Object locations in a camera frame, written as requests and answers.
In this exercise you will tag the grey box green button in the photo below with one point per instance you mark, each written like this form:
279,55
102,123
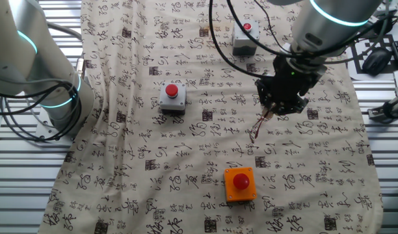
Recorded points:
389,8

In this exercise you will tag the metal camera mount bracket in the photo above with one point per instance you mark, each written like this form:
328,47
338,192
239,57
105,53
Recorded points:
389,110

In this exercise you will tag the beige calligraphy print cloth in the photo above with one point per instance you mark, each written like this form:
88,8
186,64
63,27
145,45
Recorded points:
186,162

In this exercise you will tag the grey box mushroom red button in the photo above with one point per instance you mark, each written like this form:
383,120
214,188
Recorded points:
172,97

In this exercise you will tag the metal base connector plug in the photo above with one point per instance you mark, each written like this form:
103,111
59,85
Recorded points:
79,66

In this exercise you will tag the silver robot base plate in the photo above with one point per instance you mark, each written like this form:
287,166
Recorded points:
44,133

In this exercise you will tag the dark red framed glasses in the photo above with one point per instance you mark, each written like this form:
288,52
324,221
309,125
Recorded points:
259,126

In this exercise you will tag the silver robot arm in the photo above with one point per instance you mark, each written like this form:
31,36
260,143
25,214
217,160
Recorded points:
329,26

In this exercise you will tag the black computer mouse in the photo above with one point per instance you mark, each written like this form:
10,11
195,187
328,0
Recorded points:
376,61

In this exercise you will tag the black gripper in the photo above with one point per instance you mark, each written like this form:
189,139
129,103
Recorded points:
286,84

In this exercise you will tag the orange box red button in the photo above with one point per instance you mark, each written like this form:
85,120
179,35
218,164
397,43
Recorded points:
240,183

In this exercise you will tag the grey box flat red button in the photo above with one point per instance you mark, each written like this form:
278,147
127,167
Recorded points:
246,37

